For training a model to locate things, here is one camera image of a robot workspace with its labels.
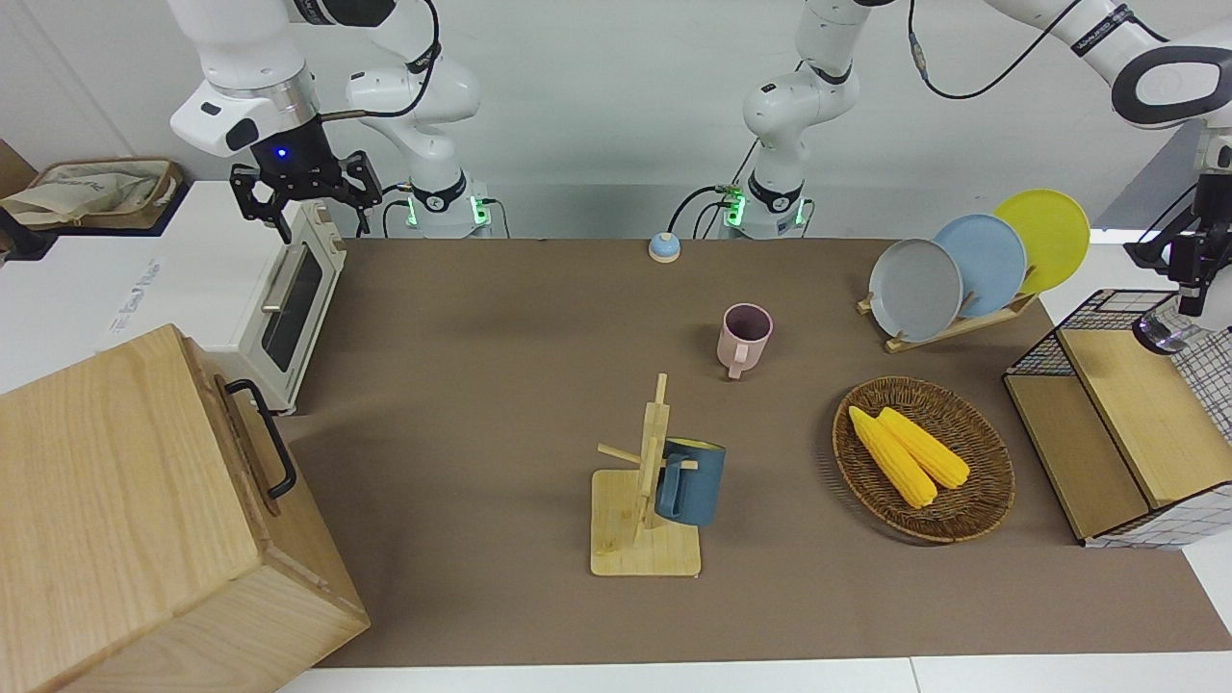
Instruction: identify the black left base cable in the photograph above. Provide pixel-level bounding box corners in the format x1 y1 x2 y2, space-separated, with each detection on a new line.
667 183 737 240

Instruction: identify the black camera stand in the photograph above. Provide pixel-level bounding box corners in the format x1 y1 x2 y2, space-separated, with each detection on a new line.
1124 183 1204 271

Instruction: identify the wire and wood shelf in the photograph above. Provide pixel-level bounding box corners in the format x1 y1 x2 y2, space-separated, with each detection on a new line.
1003 289 1232 550

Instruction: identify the black base cable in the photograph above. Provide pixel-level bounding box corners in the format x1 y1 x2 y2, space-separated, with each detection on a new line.
354 181 415 240
667 183 737 240

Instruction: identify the black right base cable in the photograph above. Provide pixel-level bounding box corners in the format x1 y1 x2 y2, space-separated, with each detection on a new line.
354 181 415 240

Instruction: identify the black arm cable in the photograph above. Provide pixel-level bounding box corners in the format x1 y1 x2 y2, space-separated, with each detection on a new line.
905 0 1170 100
322 0 442 121

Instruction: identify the yellow corn cob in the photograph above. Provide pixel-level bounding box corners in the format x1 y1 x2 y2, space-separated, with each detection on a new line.
848 406 937 509
878 407 971 490

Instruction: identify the yellow plate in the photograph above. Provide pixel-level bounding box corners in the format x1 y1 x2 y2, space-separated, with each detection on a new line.
992 189 1091 295

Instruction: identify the light blue plate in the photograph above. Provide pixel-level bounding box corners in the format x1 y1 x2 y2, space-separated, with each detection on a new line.
934 214 1028 320

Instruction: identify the wooden cabinet box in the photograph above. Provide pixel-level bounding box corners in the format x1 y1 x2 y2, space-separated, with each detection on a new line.
0 324 372 693

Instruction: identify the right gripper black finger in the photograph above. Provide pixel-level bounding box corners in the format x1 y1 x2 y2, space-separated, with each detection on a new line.
335 148 384 238
228 165 295 244

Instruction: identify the wooden plate rack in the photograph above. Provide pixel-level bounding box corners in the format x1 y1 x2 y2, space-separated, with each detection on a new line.
857 292 1040 354

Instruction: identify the white bottle with metal cap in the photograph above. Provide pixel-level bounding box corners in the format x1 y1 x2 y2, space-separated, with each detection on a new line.
1133 306 1204 357

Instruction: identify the beige cloth bag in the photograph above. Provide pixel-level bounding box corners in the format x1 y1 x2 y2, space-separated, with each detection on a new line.
0 166 167 227

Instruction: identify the dark blue mug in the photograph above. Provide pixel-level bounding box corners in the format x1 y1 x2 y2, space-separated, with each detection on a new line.
653 440 725 529

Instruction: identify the black cabinet handle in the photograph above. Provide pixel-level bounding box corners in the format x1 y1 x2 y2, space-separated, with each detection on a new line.
224 378 297 500

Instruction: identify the brown wicker basket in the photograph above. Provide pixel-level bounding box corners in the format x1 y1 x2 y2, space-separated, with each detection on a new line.
833 376 1016 544

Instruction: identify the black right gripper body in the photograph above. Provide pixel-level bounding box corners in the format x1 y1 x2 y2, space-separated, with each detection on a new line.
247 113 339 190

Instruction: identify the black flat board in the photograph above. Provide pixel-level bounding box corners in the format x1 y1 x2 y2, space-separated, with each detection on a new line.
0 183 191 261

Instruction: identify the cream toaster oven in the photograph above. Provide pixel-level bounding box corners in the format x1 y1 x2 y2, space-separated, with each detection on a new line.
0 180 348 417

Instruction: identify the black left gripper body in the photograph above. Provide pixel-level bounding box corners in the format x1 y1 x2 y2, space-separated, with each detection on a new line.
1168 177 1232 286

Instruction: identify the brown wooden tray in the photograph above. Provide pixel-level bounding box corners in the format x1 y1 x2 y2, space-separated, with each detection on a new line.
0 157 186 232

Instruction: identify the pink mug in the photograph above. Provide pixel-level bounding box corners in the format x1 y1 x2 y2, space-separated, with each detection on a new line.
716 303 774 380

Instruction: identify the wooden mug tree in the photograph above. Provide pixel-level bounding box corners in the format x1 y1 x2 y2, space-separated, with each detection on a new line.
589 373 703 578

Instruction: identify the brown table mat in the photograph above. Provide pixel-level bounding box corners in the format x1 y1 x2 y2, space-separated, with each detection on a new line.
277 238 1232 669

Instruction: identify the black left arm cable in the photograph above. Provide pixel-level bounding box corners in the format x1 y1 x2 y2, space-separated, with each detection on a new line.
905 0 1170 100

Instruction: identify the grey plate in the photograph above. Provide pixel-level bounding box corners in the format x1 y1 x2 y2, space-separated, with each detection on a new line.
868 238 964 345

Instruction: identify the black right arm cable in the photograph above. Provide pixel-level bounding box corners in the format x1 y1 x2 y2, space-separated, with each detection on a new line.
322 0 442 121

